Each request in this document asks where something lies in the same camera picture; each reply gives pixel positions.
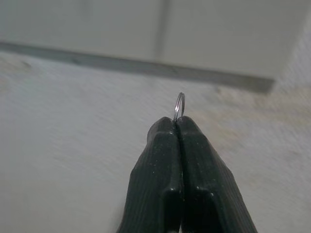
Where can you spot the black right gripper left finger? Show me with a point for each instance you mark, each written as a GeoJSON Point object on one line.
{"type": "Point", "coordinates": [158, 179]}

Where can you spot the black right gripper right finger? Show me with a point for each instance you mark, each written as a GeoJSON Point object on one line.
{"type": "Point", "coordinates": [209, 184]}

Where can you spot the grey baseboard strip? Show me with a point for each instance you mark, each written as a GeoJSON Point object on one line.
{"type": "Point", "coordinates": [145, 66]}

